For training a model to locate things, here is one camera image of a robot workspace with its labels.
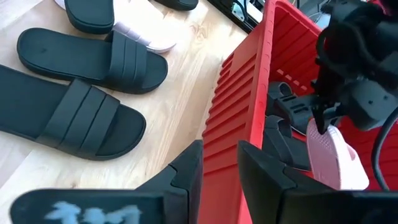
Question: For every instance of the black thong sandal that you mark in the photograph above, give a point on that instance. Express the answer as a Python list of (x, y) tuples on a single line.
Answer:
[(292, 107), (280, 146)]

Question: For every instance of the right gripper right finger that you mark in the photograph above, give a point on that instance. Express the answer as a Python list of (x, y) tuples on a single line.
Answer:
[(264, 193)]

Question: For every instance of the pale pink slide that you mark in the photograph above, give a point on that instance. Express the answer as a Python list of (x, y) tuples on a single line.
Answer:
[(149, 43), (332, 161)]

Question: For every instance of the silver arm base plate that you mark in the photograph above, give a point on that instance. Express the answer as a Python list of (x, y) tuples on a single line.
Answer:
[(238, 12)]

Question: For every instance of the black aluminium rig frame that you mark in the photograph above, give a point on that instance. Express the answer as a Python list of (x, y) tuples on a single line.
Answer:
[(217, 7)]

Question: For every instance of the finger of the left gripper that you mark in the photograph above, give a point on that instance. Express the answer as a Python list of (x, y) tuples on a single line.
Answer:
[(336, 112), (321, 105)]

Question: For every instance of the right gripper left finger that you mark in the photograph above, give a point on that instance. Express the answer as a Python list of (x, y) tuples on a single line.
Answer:
[(174, 199)]

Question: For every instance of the black slide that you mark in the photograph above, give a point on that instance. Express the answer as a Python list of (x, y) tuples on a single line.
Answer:
[(90, 15), (62, 56), (177, 3), (31, 105)]

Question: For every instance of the red plastic bin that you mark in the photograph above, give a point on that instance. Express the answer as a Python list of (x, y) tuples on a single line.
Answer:
[(236, 93)]

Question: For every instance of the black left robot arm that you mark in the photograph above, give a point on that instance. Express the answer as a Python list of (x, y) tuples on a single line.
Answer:
[(357, 37)]

